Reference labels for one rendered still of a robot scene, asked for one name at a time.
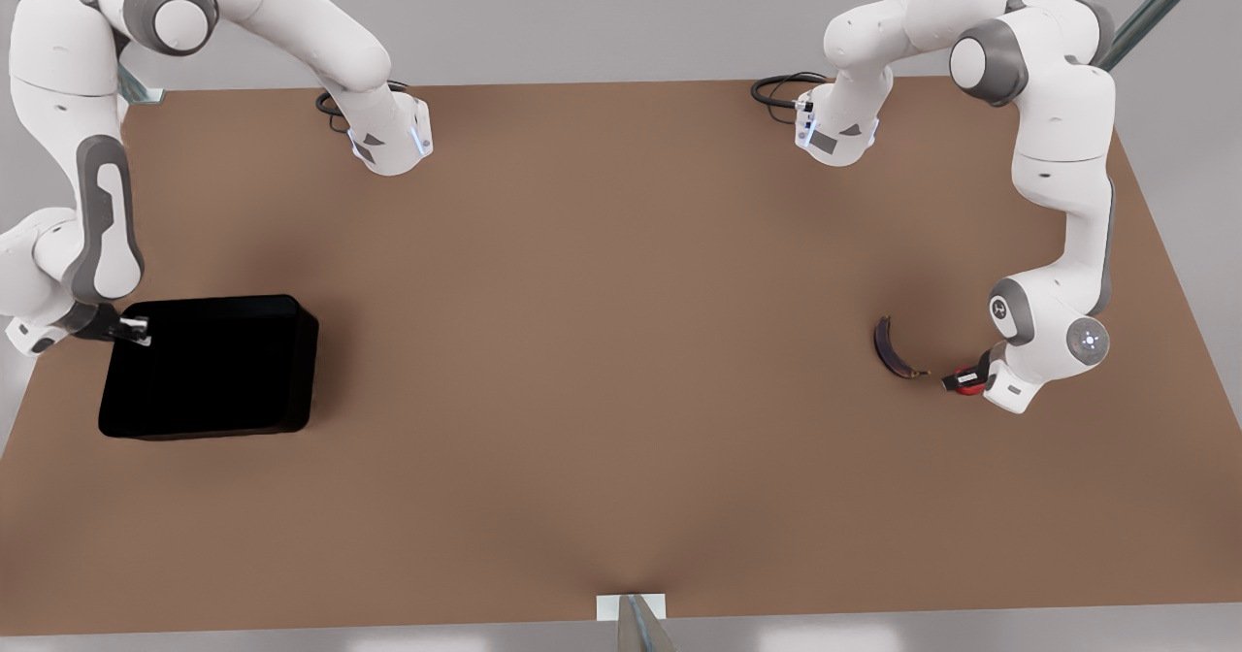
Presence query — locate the black cable loop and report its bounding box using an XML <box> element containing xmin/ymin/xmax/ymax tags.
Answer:
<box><xmin>750</xmin><ymin>72</ymin><xmax>832</xmax><ymax>129</ymax></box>
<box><xmin>315</xmin><ymin>81</ymin><xmax>411</xmax><ymax>135</ymax></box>

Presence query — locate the dark purple eggplant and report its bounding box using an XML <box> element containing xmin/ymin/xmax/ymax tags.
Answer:
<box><xmin>873</xmin><ymin>315</ymin><xmax>932</xmax><ymax>382</ymax></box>

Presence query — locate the black storage box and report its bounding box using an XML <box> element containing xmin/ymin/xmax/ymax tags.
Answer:
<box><xmin>98</xmin><ymin>294</ymin><xmax>320</xmax><ymax>441</ymax></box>

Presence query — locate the silver frame post with white foot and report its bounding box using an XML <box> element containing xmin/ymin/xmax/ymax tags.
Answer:
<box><xmin>595</xmin><ymin>592</ymin><xmax>680</xmax><ymax>652</ymax></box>

